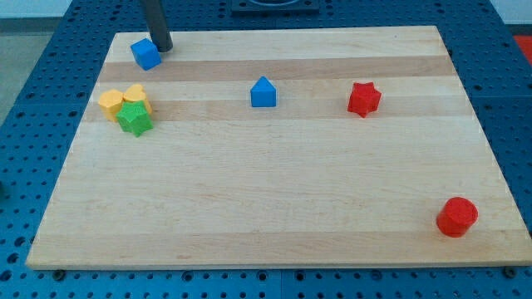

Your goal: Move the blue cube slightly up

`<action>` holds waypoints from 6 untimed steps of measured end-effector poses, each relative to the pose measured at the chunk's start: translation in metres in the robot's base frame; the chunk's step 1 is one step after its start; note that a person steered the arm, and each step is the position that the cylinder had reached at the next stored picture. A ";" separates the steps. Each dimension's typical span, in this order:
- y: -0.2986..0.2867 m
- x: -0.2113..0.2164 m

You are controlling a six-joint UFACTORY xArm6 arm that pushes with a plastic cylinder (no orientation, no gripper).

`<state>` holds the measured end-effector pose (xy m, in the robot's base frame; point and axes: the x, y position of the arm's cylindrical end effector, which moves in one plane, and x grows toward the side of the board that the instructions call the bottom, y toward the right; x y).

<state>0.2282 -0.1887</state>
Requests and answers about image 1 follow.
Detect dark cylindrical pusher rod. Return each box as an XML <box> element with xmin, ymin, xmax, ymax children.
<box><xmin>140</xmin><ymin>0</ymin><xmax>173</xmax><ymax>52</ymax></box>

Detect blue cube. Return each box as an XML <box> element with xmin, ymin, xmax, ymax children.
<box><xmin>130</xmin><ymin>38</ymin><xmax>161</xmax><ymax>71</ymax></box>

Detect red star block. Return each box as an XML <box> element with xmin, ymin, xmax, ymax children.
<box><xmin>347</xmin><ymin>82</ymin><xmax>382</xmax><ymax>118</ymax></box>

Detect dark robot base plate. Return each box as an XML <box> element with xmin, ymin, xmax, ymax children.
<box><xmin>228</xmin><ymin>0</ymin><xmax>320</xmax><ymax>16</ymax></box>

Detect blue house-shaped block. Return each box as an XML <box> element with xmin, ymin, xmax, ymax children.
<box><xmin>250</xmin><ymin>76</ymin><xmax>277</xmax><ymax>108</ymax></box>

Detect yellow heart block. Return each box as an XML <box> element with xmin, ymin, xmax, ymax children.
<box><xmin>123</xmin><ymin>84</ymin><xmax>153</xmax><ymax>115</ymax></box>

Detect wooden board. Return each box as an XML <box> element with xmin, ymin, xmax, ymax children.
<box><xmin>27</xmin><ymin>26</ymin><xmax>531</xmax><ymax>270</ymax></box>

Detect green star block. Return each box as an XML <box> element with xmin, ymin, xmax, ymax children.
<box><xmin>116</xmin><ymin>101</ymin><xmax>153</xmax><ymax>137</ymax></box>

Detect red cylinder block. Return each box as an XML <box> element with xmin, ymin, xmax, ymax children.
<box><xmin>436</xmin><ymin>197</ymin><xmax>479</xmax><ymax>238</ymax></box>

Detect yellow hexagon block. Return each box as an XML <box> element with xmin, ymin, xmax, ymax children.
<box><xmin>98</xmin><ymin>89</ymin><xmax>123</xmax><ymax>122</ymax></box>

